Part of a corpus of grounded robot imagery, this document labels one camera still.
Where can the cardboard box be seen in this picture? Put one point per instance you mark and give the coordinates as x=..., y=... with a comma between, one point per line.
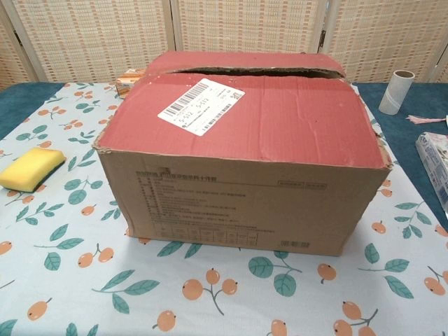
x=245, y=147

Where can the orange biscuit box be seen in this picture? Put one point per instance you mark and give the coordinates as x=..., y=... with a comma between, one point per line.
x=126, y=84

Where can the woven folding screen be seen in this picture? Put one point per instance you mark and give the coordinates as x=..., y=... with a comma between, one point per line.
x=105, y=35

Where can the fruit and leaf print tablecloth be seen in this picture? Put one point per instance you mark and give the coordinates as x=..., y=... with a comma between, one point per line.
x=70, y=266

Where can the grey cardboard tube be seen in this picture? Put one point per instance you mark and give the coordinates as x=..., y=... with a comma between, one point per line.
x=395, y=94

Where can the yellow sponge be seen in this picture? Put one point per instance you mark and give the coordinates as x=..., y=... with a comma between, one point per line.
x=31, y=168

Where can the blue table cover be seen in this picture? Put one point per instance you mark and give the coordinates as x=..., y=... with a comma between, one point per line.
x=413, y=91

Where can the pink tassel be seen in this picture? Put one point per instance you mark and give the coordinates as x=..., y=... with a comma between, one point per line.
x=425, y=119

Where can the floral tissue pack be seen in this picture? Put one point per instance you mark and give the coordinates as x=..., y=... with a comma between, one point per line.
x=434, y=161

